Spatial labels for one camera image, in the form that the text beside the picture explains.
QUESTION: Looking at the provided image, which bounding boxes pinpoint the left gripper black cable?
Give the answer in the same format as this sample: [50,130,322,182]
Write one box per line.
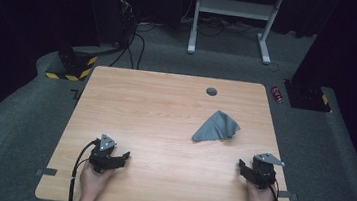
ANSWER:
[67,137,100,201]

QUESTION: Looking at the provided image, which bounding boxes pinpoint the grey round table grommet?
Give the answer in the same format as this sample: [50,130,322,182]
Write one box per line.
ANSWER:
[205,86,219,98]

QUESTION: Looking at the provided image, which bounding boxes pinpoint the grey tape strip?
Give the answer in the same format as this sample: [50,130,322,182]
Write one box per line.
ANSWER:
[276,189,300,201]
[35,166,59,178]

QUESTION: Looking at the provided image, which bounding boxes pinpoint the person's left hand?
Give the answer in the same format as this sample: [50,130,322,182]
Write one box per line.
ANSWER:
[76,162,117,201]

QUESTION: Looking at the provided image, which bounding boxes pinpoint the black base with yellow mark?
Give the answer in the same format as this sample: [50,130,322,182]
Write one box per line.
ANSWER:
[280,78,335,114]

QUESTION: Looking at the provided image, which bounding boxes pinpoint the grey cloth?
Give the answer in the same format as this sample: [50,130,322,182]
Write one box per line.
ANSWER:
[191,107,244,147]

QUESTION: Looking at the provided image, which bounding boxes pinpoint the black equipment rack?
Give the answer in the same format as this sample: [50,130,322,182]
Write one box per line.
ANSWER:
[77,0,142,52]

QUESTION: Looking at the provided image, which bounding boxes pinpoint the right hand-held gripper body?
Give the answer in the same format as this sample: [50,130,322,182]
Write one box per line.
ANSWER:
[248,150,287,193]

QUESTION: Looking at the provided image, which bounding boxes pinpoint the red can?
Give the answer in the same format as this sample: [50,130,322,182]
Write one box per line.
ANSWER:
[269,85,285,105]

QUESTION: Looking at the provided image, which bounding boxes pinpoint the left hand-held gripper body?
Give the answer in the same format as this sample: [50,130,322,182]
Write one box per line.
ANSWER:
[86,132,121,176]

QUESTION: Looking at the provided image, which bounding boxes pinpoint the white metal stand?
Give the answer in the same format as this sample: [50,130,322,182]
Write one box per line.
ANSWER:
[186,0,288,67]

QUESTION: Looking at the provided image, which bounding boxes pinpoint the black yellow striped base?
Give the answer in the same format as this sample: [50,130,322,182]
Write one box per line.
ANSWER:
[44,41,101,85]

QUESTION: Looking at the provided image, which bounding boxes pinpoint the cable bundle under stand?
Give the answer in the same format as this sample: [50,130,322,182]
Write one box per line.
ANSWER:
[173,10,267,43]

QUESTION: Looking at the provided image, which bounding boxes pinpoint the black floor cables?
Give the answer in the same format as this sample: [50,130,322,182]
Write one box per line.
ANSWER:
[109,16,158,73]

